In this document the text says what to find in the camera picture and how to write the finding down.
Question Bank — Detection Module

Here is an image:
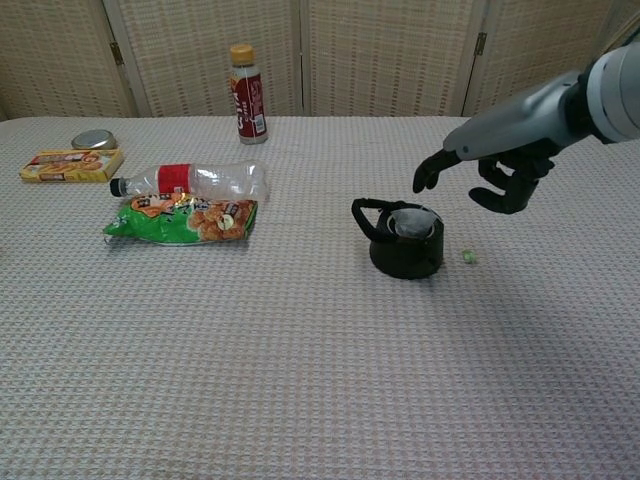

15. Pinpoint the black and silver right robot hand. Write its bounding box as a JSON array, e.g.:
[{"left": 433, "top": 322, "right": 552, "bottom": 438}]
[{"left": 412, "top": 69, "right": 594, "bottom": 215}]

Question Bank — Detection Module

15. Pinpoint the black cast iron teapot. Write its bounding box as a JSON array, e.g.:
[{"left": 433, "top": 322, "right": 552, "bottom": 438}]
[{"left": 351, "top": 197, "right": 445, "bottom": 280}]

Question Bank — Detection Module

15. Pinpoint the green snack bag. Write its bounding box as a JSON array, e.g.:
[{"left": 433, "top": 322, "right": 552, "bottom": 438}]
[{"left": 102, "top": 194, "right": 260, "bottom": 247}]

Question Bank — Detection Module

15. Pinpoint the woven folding screen panel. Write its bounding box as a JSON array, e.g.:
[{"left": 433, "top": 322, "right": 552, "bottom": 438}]
[
  {"left": 298, "top": 0, "right": 484, "bottom": 117},
  {"left": 0, "top": 0, "right": 151, "bottom": 120},
  {"left": 462, "top": 0, "right": 640, "bottom": 117},
  {"left": 102, "top": 0, "right": 309, "bottom": 119}
]

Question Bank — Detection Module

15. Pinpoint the brown bottle with yellow cap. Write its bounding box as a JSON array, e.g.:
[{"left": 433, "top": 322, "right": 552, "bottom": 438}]
[{"left": 229, "top": 43, "right": 269, "bottom": 146}]

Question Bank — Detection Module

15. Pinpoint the clear plastic bottle red label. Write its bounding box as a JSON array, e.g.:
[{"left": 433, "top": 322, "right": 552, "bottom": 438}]
[{"left": 109, "top": 160, "right": 271, "bottom": 204}]

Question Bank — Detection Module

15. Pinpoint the pale woven tablecloth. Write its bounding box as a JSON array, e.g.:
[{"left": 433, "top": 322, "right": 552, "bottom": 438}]
[{"left": 0, "top": 115, "right": 640, "bottom": 480}]

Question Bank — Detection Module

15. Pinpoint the round silver tin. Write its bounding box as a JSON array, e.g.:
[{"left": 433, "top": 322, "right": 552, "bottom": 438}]
[{"left": 70, "top": 129, "right": 117, "bottom": 150}]

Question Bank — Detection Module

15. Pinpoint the yellow snack box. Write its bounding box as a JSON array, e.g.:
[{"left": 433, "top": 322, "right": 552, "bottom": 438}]
[{"left": 19, "top": 147, "right": 125, "bottom": 184}]

